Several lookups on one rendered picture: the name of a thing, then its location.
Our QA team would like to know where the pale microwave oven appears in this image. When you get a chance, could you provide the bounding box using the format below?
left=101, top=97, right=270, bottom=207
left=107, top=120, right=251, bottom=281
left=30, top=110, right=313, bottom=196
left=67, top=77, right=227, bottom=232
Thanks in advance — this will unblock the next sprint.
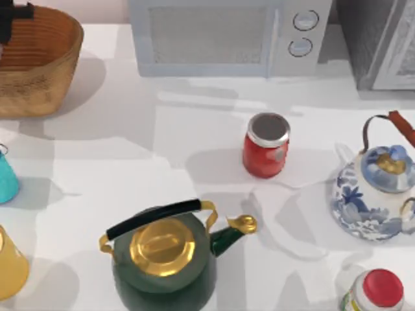
left=126, top=0, right=332, bottom=80

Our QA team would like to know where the microwave knob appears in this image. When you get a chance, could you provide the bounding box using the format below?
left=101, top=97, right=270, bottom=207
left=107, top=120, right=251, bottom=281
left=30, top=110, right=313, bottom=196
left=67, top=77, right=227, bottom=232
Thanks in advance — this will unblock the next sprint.
left=292, top=9, right=320, bottom=30
left=287, top=36, right=314, bottom=58

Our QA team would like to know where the red can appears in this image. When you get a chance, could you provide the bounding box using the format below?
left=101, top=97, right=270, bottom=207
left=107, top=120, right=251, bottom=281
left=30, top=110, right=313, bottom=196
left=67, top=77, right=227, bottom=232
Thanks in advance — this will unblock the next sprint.
left=242, top=112, right=291, bottom=179

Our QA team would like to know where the green and gold kettle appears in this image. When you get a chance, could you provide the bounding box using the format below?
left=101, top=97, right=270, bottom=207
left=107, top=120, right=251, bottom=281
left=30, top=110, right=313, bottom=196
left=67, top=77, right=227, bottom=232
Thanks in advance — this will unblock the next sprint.
left=98, top=198, right=259, bottom=311

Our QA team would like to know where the grey cabinet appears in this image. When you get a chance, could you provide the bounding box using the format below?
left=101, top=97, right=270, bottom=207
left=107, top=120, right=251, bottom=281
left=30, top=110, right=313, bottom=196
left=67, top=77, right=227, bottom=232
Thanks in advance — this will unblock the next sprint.
left=335, top=0, right=415, bottom=92

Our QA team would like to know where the white bottle with red cap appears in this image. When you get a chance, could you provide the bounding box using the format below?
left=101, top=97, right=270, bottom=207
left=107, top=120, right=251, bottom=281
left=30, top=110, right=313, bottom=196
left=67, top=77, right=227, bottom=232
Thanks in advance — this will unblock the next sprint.
left=338, top=268, right=407, bottom=311

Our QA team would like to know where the microwave door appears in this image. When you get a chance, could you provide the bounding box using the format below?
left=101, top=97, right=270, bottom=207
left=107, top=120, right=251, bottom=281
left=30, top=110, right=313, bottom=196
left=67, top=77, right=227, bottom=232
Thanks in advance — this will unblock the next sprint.
left=128, top=0, right=280, bottom=79

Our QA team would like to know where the blue and white teapot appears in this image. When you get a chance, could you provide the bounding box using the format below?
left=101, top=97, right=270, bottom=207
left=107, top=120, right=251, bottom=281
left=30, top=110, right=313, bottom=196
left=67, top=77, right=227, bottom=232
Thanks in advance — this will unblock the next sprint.
left=329, top=109, right=415, bottom=242

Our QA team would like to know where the yellow cup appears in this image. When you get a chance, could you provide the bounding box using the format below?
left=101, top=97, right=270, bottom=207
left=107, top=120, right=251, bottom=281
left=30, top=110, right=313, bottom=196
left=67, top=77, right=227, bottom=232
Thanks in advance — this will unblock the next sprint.
left=0, top=224, right=30, bottom=301

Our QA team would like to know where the teal cup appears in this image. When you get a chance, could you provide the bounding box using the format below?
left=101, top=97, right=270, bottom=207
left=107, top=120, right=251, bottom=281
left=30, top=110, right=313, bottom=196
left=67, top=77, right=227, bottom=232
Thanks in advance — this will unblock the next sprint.
left=0, top=144, right=20, bottom=205

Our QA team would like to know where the grey cabinet door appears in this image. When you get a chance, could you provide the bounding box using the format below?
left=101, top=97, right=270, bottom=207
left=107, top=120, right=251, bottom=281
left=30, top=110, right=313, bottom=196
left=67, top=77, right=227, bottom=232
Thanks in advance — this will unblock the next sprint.
left=372, top=0, right=415, bottom=91

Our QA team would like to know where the woven wicker basket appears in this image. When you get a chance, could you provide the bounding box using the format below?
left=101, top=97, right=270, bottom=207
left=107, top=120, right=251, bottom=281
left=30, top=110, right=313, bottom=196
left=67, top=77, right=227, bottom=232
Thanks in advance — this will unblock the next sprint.
left=0, top=3, right=85, bottom=119

